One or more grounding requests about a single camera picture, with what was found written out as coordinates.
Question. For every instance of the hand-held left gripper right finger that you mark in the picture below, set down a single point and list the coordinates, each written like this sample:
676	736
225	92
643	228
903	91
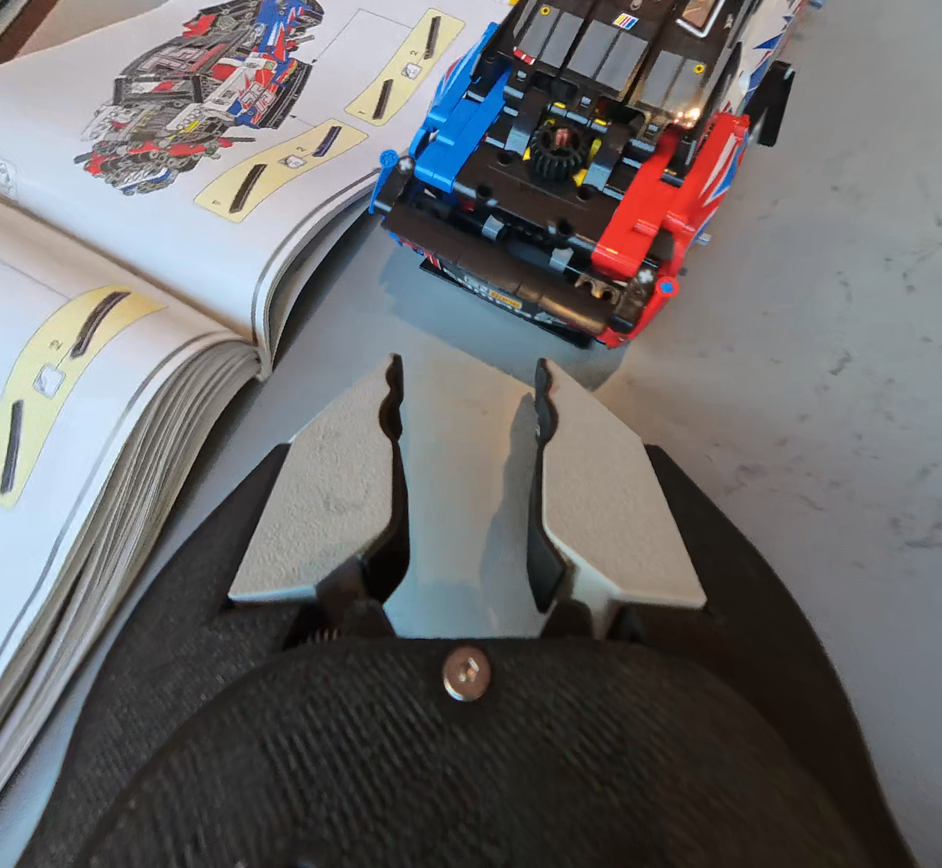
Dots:
618	507

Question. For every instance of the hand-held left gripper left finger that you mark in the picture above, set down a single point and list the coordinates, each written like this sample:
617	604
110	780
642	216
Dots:
316	500

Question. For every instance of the toy brick race car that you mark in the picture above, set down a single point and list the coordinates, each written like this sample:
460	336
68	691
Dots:
589	169

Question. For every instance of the building instruction booklet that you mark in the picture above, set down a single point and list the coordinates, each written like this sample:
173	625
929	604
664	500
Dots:
147	221

